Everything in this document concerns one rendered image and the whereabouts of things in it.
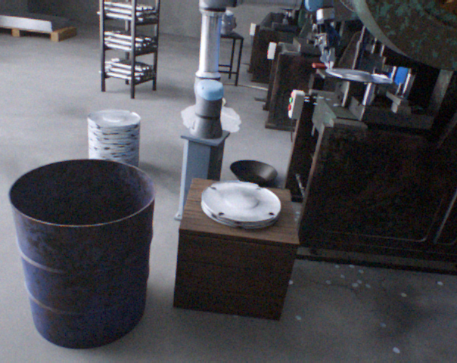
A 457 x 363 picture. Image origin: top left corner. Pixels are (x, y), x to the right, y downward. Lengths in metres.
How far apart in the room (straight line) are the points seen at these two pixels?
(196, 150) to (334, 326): 0.92
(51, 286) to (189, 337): 0.49
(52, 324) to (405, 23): 1.42
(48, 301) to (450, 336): 1.43
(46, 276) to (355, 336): 1.07
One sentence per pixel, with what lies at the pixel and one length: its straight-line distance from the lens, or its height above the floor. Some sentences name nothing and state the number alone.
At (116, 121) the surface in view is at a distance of 2.33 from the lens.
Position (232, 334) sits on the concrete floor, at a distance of 1.48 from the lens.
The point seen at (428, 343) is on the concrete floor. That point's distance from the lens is 1.73.
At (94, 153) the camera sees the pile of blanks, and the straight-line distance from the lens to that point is 2.37.
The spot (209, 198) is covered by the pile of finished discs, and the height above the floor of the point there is 0.38.
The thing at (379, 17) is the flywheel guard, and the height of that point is 1.05.
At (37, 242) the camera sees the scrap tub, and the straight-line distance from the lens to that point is 1.18.
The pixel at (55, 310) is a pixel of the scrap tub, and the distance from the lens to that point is 1.33.
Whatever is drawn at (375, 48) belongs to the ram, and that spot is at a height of 0.92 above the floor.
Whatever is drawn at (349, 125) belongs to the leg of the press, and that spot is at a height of 0.64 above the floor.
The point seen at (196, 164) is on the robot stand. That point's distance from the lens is 1.83.
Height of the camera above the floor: 1.09
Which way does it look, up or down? 27 degrees down
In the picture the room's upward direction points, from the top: 8 degrees clockwise
